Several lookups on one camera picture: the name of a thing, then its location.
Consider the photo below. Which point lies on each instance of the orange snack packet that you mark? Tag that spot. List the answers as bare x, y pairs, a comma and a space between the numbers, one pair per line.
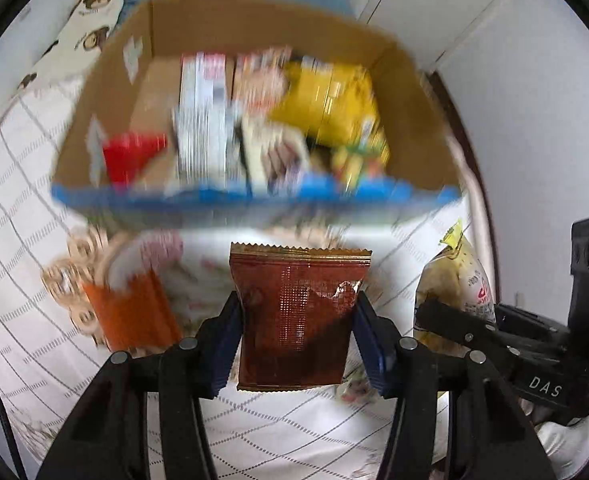
129, 310

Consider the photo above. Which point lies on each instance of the dark red snack packet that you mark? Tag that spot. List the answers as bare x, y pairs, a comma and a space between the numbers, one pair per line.
294, 310

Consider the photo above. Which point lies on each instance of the pink white snack packet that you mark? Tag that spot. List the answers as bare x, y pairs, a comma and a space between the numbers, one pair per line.
149, 255

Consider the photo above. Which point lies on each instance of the green candy packet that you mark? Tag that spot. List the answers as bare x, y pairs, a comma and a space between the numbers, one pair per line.
359, 160

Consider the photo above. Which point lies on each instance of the grey white snack packet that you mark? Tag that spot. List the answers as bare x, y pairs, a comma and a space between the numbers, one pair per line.
202, 125

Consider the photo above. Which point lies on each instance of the small red snack packet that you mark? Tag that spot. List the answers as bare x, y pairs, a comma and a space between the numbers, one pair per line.
129, 152

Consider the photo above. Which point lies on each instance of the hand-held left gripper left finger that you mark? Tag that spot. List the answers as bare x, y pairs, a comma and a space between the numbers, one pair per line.
224, 350

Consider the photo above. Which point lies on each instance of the red cartoon snack packet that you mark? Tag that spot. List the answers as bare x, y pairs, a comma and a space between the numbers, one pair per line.
259, 80

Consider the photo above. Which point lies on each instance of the person's right forearm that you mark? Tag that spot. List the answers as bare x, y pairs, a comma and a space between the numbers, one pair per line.
569, 447

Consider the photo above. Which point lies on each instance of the bear print pillow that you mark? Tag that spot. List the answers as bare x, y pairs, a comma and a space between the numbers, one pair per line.
89, 25

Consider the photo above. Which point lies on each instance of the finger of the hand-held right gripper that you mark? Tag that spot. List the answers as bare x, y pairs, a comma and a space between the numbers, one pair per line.
529, 319
459, 327

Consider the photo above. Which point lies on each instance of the cardboard box blue print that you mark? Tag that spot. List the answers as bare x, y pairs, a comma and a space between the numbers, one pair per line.
404, 130

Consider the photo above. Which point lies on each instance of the white chocolate wafer packet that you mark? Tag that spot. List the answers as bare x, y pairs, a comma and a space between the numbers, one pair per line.
274, 150

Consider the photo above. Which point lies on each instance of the white door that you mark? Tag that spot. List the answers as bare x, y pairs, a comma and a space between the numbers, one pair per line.
424, 10

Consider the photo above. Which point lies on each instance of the clear yellow-edged snack packet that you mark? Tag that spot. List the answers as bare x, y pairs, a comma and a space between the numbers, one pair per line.
454, 275

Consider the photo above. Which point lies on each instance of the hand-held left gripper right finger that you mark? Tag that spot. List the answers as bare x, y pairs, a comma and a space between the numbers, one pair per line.
374, 355

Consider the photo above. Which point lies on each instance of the large yellow snack packet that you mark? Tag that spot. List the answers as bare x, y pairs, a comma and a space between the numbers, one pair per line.
324, 105

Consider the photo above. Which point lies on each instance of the white floral checked blanket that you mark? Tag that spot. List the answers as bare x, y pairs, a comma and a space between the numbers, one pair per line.
24, 260

